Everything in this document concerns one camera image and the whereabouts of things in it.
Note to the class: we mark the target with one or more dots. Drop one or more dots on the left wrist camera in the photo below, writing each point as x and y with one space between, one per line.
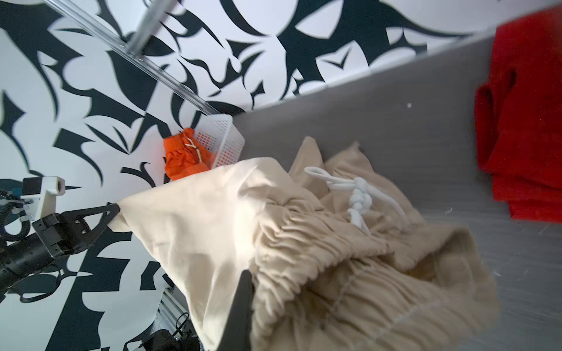
39 195

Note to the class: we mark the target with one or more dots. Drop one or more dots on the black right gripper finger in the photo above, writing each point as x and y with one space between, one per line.
236 335

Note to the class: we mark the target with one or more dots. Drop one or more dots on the white plastic laundry basket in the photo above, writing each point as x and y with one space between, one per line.
219 136

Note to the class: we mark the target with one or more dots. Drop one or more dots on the white beige shorts drawstring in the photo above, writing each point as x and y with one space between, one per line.
361 199

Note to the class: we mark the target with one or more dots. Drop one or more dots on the white orange shorts drawstring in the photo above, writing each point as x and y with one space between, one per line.
193 148

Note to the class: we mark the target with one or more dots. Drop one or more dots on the aluminium frame horizontal bar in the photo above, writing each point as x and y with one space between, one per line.
148 26

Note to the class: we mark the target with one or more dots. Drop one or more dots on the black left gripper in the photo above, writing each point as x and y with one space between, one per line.
37 264

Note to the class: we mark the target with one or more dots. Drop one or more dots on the orange shorts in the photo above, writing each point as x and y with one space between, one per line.
179 162

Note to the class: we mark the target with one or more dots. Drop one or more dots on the aluminium frame left post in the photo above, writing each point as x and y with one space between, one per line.
116 44

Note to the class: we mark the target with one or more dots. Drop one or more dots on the beige shorts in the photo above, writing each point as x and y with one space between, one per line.
320 282

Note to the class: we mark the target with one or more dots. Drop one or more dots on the red shorts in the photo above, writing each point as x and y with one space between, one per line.
517 117

